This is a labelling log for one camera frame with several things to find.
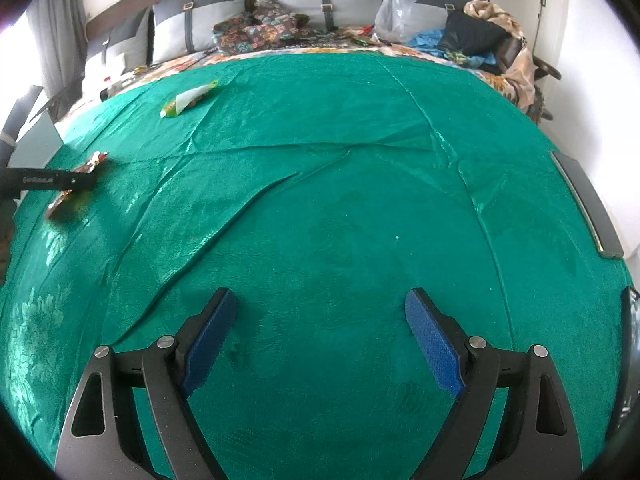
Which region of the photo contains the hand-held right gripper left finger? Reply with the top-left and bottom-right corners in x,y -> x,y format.
54,287 -> 237,480

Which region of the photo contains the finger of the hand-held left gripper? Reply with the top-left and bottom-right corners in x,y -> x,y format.
67,170 -> 97,195

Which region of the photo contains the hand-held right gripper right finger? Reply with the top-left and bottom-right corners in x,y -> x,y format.
404,287 -> 583,480

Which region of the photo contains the orange snack packet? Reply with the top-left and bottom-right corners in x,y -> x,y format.
46,151 -> 110,221

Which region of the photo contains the white cardboard box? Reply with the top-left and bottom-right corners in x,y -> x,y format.
17,110 -> 65,167

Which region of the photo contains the green white snack packet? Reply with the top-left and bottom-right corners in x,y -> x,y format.
160,79 -> 221,118

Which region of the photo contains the grey curtain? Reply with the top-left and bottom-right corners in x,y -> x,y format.
22,0 -> 88,103

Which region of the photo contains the green blanket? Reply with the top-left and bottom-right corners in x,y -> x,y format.
0,52 -> 633,480

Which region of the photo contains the dark floral quilt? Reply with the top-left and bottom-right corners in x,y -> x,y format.
212,0 -> 313,56

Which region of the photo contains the beige patterned blanket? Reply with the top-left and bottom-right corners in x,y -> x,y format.
462,0 -> 538,113

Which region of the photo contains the dark wooden chair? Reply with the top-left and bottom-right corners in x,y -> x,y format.
500,35 -> 563,123

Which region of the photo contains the black bag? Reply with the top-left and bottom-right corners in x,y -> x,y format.
437,10 -> 508,58

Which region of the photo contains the small red green packet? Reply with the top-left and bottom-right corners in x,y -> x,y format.
347,24 -> 383,47

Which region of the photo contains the clear plastic bag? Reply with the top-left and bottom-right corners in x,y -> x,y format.
374,0 -> 418,43

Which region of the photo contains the dark grey bed frame panel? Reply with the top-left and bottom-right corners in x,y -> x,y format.
549,150 -> 626,260
607,287 -> 640,441

